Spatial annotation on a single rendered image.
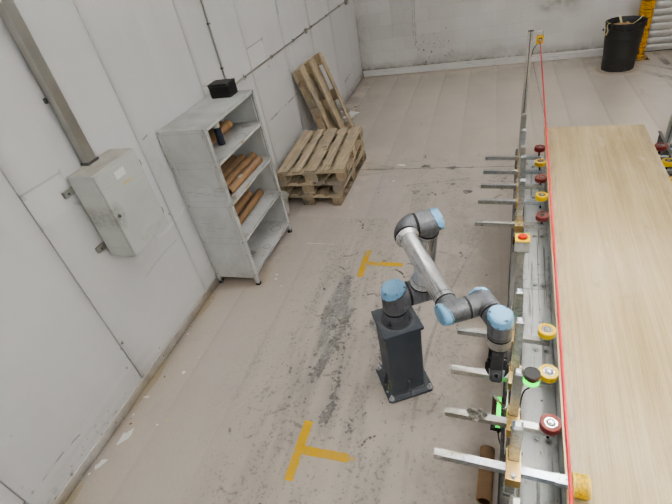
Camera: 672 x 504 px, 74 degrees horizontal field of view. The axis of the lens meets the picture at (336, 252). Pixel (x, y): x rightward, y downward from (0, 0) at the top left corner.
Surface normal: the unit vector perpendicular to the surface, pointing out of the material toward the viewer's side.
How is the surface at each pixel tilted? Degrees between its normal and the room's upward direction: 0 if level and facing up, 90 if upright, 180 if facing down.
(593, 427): 0
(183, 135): 90
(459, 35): 90
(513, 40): 90
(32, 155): 90
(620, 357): 0
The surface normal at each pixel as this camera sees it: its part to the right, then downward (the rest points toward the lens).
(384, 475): -0.17, -0.79
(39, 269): 0.95, 0.04
